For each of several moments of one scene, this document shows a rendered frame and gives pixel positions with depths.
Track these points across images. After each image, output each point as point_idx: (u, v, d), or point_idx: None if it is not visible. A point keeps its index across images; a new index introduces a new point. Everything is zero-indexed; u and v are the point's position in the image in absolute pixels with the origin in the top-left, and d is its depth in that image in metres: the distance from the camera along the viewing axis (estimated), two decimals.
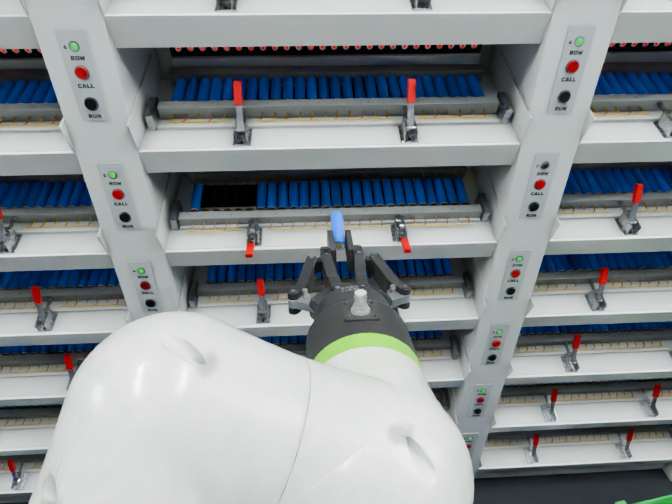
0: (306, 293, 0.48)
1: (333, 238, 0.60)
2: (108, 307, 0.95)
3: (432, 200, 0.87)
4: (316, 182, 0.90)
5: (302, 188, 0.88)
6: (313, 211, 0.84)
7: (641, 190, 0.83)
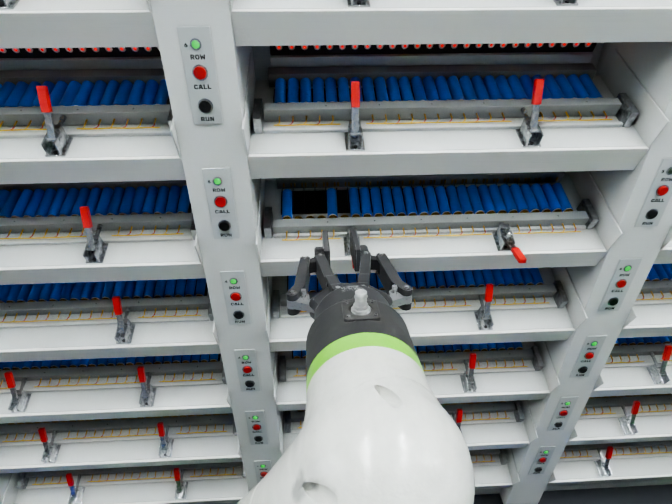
0: (305, 293, 0.47)
1: (328, 239, 0.59)
2: (186, 317, 0.90)
3: (535, 207, 0.83)
4: (410, 187, 0.85)
5: (396, 194, 0.84)
6: (413, 218, 0.80)
7: None
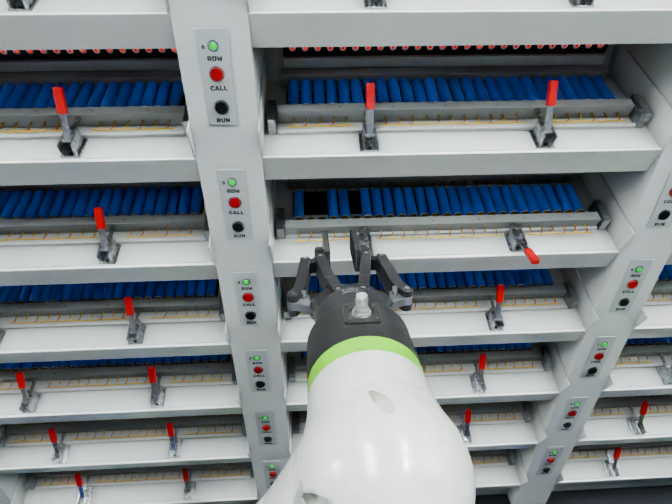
0: (305, 295, 0.47)
1: (328, 239, 0.59)
2: (197, 318, 0.91)
3: (546, 208, 0.83)
4: (421, 188, 0.85)
5: (407, 195, 0.84)
6: (425, 219, 0.80)
7: None
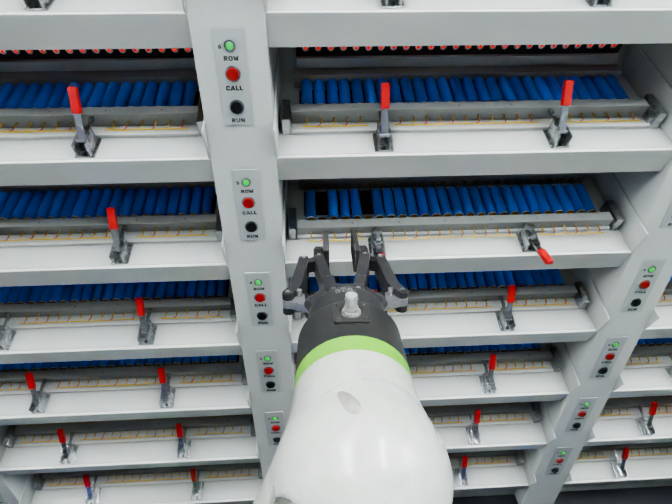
0: (300, 293, 0.48)
1: (328, 238, 0.59)
2: (208, 318, 0.90)
3: (558, 208, 0.83)
4: (433, 188, 0.85)
5: (419, 195, 0.84)
6: (437, 219, 0.80)
7: None
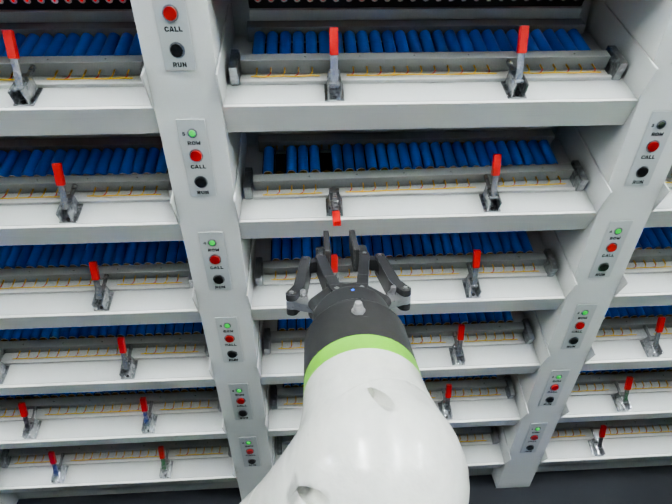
0: (391, 303, 0.49)
1: (351, 258, 0.61)
2: (167, 285, 0.88)
3: (520, 162, 0.82)
4: (394, 143, 0.84)
5: (379, 150, 0.83)
6: (396, 172, 0.79)
7: None
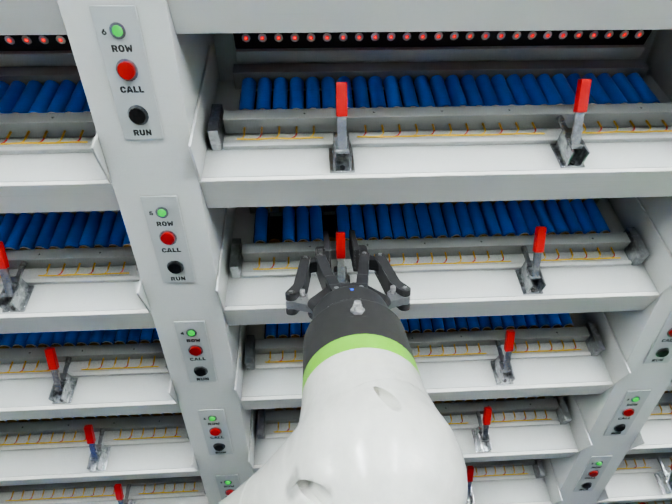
0: (391, 303, 0.49)
1: (351, 258, 0.61)
2: (141, 369, 0.74)
3: (564, 229, 0.68)
4: (411, 204, 0.70)
5: (394, 213, 0.69)
6: (415, 242, 0.65)
7: None
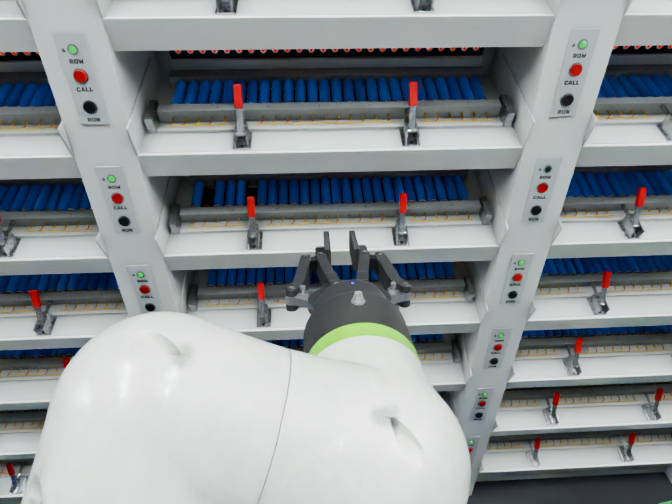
0: (391, 300, 0.48)
1: (351, 259, 0.61)
2: (107, 310, 0.94)
3: (432, 197, 0.87)
4: (316, 179, 0.90)
5: (302, 185, 0.89)
6: (314, 206, 0.85)
7: (644, 193, 0.82)
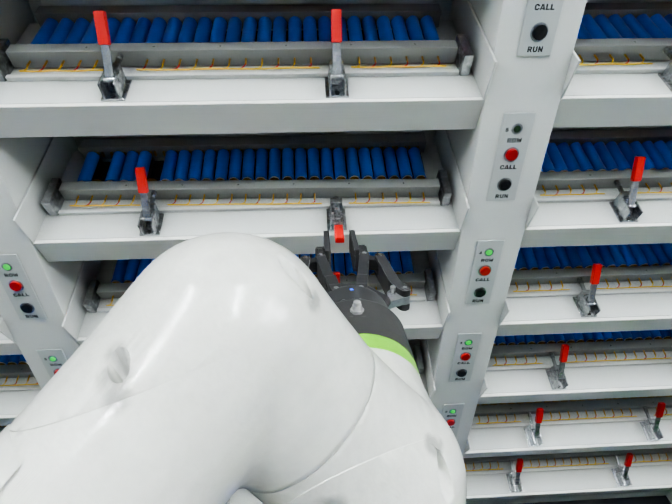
0: (390, 303, 0.49)
1: (351, 258, 0.61)
2: None
3: (380, 173, 0.70)
4: (238, 150, 0.73)
5: (219, 157, 0.72)
6: (229, 183, 0.68)
7: (642, 164, 0.65)
